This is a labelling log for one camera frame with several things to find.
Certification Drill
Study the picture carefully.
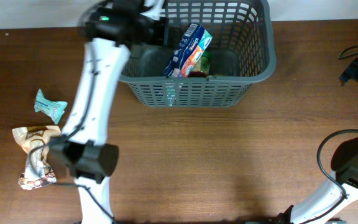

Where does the Kleenex tissue multipack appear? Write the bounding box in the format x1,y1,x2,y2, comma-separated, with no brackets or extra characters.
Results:
162,23,213,78

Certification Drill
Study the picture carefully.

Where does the green lid spice jar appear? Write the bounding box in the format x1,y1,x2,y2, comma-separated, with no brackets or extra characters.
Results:
188,51,210,78

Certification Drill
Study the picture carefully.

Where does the teal wet wipes packet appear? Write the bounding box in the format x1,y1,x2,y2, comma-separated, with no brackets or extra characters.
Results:
34,89,68,125

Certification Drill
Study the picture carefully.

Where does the grey plastic basket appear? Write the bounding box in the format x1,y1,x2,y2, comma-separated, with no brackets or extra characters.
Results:
120,0,277,108

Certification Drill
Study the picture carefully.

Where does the beige Pantree snack bag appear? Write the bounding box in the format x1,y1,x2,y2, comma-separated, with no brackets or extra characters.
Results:
12,125,61,190

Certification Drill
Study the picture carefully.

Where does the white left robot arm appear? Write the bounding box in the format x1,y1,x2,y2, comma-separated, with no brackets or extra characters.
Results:
49,0,168,223

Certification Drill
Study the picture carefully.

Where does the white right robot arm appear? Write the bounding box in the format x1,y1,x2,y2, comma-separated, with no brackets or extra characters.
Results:
274,129,358,223

